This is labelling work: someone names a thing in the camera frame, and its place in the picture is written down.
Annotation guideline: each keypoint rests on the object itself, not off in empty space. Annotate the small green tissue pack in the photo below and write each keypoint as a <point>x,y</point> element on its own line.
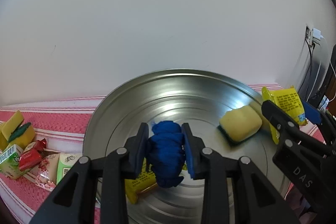
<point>9,162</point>

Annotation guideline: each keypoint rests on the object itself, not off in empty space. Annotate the red white striped tablecloth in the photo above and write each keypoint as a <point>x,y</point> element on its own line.
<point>65,132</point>

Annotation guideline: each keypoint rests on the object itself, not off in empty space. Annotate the dark furniture at right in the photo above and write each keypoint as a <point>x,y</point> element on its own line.
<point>325,96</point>

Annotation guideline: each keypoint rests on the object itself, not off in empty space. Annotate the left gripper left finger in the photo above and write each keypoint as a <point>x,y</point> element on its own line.
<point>73,199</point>

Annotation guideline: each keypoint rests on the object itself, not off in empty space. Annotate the light green tissue pack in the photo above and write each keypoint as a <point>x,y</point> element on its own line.
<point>65,163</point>

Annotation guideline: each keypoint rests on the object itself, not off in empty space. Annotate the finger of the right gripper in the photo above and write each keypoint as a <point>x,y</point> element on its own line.
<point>289,129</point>
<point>323,120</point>

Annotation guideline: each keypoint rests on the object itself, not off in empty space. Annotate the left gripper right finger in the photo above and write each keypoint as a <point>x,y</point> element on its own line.
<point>256,200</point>

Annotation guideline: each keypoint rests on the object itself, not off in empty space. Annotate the round butter cookie tin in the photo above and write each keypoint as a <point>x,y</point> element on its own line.
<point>198,98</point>

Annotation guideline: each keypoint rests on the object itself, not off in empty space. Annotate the blue cloth ball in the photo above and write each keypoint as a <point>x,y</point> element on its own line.
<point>165,153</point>

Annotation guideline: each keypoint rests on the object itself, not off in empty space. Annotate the yellow snack packet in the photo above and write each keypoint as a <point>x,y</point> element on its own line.
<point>144,183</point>
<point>288,101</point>

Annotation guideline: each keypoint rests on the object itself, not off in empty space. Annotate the yellow sponge green top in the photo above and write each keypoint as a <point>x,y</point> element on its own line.
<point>22,136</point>

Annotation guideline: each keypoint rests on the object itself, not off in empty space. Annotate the red wedding snack packet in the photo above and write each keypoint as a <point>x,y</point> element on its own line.
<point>29,159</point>

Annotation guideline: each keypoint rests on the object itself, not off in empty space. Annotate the white usb charger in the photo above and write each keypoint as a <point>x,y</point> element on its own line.
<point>317,34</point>

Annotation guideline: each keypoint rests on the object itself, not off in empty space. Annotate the wall power socket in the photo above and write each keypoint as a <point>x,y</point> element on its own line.
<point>309,35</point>

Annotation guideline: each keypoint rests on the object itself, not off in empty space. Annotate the pink patterned candy packet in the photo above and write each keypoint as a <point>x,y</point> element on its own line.
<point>47,172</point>

